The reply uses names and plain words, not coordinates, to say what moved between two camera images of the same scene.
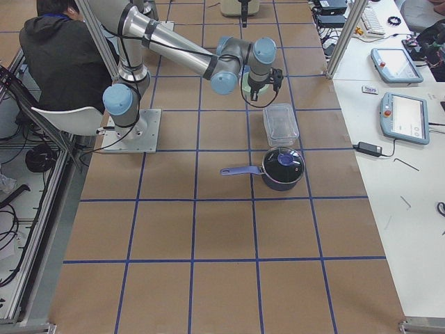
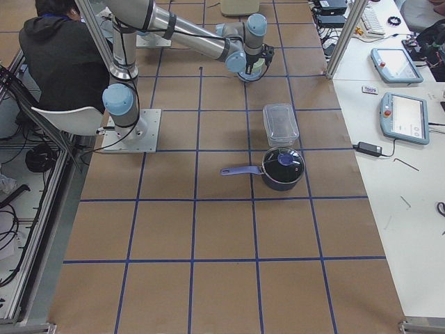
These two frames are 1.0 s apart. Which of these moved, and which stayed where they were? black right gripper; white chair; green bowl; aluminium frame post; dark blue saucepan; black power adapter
Moved: black right gripper; green bowl
Stayed: dark blue saucepan; white chair; aluminium frame post; black power adapter
